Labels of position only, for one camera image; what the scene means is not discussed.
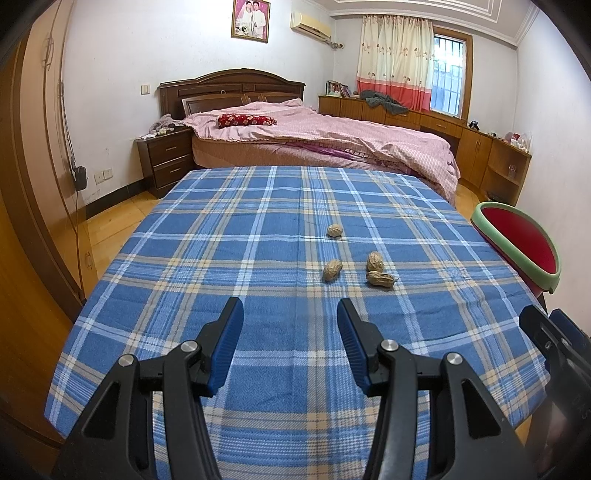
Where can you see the white and pink bottles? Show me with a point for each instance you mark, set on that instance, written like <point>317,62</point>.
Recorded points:
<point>517,142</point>

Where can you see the red green watermelon stool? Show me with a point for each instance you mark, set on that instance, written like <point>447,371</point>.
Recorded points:
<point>517,230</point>

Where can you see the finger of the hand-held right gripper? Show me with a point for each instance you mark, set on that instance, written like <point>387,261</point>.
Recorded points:
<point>568,327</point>
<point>542,334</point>

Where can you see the red floral pillow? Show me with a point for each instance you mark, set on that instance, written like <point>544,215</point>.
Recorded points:
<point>247,120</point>

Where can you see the white air conditioner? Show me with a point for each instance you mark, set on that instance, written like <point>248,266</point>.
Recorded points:
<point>310,24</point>

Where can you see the white wall socket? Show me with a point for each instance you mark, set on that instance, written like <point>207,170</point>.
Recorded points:
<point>103,176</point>

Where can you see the purple frilled cloth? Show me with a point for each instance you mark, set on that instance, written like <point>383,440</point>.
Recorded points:
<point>328,151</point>

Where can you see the barred window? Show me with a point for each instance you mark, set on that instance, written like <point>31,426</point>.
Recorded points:
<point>450,74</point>

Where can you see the dark wooden bed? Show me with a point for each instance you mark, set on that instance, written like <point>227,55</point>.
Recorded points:
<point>231,85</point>

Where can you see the grey pink cloth pile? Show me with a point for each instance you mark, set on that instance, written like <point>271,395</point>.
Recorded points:
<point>166,124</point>

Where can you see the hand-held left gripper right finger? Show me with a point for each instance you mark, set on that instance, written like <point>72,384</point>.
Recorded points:
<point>353,341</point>

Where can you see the black hanging pouch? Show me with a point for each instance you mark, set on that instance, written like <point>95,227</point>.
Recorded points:
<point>80,177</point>

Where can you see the walnut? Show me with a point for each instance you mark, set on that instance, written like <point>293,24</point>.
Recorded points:
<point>375,261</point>
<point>334,230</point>

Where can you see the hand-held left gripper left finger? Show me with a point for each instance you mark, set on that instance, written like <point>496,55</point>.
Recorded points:
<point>226,341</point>

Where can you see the pink quilt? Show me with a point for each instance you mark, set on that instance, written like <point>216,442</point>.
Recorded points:
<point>346,134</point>

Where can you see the grey clothes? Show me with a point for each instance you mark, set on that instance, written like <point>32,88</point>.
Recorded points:
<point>383,101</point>

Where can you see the long wooden cabinet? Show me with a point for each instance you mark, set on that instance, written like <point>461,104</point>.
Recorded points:
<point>475,152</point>

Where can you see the blue plaid blanket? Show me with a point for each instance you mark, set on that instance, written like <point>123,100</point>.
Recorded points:
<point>277,277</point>

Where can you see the wooden wardrobe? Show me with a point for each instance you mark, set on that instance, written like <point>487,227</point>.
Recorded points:
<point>27,138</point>

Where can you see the cream and red curtain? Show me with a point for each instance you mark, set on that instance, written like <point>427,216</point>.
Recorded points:
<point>392,60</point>

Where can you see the peanut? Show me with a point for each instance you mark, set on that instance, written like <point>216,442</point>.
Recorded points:
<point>332,270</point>
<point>381,279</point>

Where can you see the framed wall photo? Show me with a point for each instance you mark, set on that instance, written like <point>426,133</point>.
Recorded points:
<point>250,21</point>

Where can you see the dark wooden nightstand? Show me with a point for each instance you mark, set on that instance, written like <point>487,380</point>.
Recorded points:
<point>166,161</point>

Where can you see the row of books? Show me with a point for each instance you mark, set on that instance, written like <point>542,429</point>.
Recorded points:
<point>338,89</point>

